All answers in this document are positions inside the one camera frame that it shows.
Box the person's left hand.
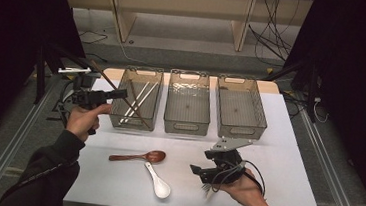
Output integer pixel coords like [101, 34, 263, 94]
[64, 99, 114, 145]

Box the beige wooden desk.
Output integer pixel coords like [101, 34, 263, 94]
[55, 0, 314, 59]

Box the bundle of black floor cables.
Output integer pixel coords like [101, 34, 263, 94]
[244, 0, 302, 70]

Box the person's right hand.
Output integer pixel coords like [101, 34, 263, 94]
[216, 165, 270, 206]

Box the aluminium floor rail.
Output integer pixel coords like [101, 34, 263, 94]
[289, 106, 366, 206]
[0, 66, 69, 206]

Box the brown wooden spoon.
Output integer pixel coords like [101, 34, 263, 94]
[109, 146, 168, 166]

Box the white chopstick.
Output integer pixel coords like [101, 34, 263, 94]
[118, 79, 152, 128]
[122, 79, 160, 127]

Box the black metal stand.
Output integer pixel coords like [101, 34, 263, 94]
[258, 54, 323, 125]
[30, 40, 103, 111]

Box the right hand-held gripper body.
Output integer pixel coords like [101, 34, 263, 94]
[197, 134, 256, 189]

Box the black curtain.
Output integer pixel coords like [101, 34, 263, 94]
[0, 0, 92, 163]
[270, 0, 366, 206]

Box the white ceramic spoon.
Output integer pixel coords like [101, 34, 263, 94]
[142, 162, 175, 200]

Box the black floor cable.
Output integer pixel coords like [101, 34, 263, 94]
[76, 29, 110, 47]

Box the left hand-held gripper cable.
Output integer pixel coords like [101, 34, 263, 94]
[1, 74, 89, 206]

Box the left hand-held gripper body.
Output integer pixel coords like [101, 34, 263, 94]
[54, 64, 112, 112]

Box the white floor cable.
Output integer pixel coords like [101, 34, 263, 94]
[116, 39, 152, 67]

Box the smoky transparent plastic bin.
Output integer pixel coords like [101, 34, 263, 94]
[211, 73, 272, 142]
[106, 64, 166, 133]
[161, 68, 216, 137]

